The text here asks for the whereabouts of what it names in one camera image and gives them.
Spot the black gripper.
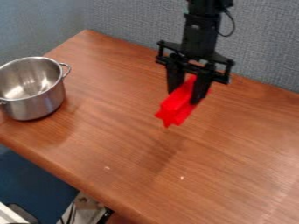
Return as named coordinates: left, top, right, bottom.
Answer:
left=157, top=13, right=235, bottom=105

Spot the red rectangular block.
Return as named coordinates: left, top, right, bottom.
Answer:
left=154, top=75, right=198, bottom=128

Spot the stainless steel pot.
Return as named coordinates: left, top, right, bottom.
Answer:
left=0, top=57, right=71, bottom=121

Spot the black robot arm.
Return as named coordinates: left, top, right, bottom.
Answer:
left=157, top=0, right=237, bottom=104

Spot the white object at corner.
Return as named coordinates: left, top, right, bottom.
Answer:
left=0, top=202, right=26, bottom=224

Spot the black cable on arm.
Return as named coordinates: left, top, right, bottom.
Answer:
left=217, top=8, right=238, bottom=39

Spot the metal table leg frame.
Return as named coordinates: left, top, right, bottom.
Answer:
left=57, top=192, right=114, bottom=224

